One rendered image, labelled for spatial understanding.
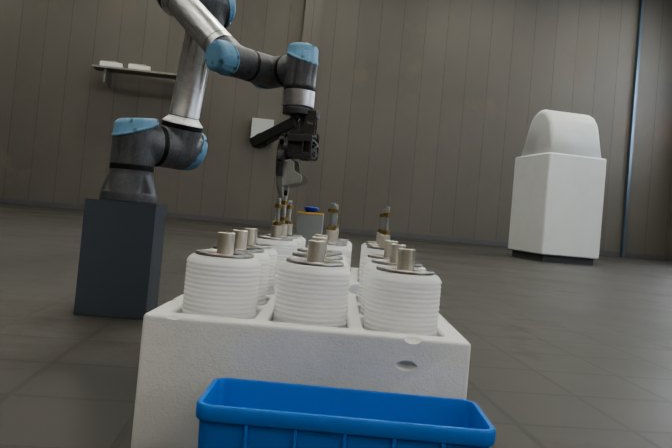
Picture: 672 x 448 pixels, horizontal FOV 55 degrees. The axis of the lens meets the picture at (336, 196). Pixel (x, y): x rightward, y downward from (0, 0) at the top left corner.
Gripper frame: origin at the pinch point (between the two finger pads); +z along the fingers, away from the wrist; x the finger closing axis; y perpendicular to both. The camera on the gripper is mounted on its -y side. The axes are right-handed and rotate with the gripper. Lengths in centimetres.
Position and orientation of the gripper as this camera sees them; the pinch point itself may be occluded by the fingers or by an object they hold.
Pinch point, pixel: (281, 193)
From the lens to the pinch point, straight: 151.6
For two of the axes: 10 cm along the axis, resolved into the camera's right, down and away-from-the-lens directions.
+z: -0.9, 10.0, -0.3
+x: 2.1, 0.5, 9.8
